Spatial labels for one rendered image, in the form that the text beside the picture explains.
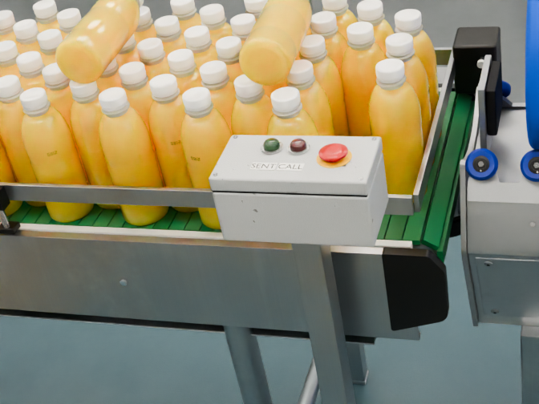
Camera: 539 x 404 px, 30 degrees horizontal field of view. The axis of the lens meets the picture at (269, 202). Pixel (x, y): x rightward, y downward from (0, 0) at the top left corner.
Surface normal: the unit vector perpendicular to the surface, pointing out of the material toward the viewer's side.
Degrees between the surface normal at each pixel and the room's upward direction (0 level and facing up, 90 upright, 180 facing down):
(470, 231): 71
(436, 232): 30
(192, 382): 0
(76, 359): 0
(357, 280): 90
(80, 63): 89
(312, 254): 90
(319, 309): 90
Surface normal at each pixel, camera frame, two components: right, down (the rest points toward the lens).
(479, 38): -0.16, -0.80
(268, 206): -0.27, 0.60
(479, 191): -0.31, -0.02
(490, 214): -0.31, 0.30
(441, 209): 0.33, -0.68
